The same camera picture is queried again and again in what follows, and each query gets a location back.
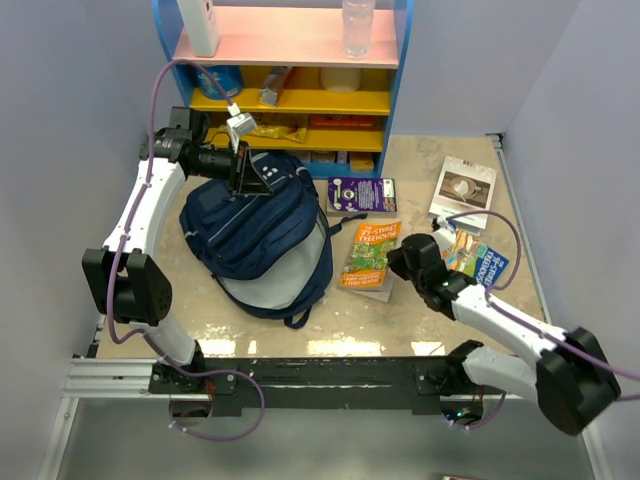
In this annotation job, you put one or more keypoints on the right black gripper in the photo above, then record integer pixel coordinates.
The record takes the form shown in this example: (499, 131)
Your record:
(395, 260)

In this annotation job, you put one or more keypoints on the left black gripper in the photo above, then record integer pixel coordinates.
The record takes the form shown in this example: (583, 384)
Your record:
(244, 177)

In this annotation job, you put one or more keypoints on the blue Treehouse book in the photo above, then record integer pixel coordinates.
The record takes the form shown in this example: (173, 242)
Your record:
(475, 259)

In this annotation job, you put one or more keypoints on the orange Treehouse book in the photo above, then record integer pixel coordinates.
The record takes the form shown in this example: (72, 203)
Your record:
(366, 271)

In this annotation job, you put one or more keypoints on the navy blue student backpack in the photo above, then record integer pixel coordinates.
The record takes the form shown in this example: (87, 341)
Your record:
(271, 255)

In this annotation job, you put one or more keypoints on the white coffee cover book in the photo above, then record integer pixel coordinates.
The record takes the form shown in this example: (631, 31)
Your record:
(464, 187)

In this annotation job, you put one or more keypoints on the purple paperback book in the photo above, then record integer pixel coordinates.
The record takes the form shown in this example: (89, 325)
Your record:
(353, 195)

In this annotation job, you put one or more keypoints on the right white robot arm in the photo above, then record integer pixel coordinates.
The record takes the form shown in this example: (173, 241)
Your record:
(566, 374)

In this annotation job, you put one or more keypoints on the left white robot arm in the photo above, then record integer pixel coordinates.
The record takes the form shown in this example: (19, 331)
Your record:
(126, 283)

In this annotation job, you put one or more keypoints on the yellow snack bag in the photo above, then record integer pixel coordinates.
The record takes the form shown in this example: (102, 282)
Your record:
(275, 126)

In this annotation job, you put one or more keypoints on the orange red snack box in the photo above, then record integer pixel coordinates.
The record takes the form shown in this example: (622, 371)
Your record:
(342, 121)

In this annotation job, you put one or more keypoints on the silver foil snack packet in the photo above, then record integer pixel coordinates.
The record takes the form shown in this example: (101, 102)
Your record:
(274, 85)

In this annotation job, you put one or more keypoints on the blue snack canister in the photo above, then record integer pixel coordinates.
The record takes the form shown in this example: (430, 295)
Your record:
(228, 76)

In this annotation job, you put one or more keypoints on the blue colourful shelf unit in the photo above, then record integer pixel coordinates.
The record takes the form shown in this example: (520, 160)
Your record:
(306, 35)

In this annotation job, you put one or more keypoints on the small boxes bottom shelf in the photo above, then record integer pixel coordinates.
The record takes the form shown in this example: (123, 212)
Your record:
(357, 161)

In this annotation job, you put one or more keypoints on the cream round container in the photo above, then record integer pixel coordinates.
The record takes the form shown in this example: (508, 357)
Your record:
(340, 80)

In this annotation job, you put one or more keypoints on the white rectangular bottle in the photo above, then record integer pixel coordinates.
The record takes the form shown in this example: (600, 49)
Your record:
(201, 26)

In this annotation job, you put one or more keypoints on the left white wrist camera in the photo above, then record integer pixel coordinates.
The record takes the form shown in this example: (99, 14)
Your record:
(239, 124)

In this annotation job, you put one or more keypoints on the black metal base plate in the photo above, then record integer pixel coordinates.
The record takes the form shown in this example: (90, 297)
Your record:
(420, 385)

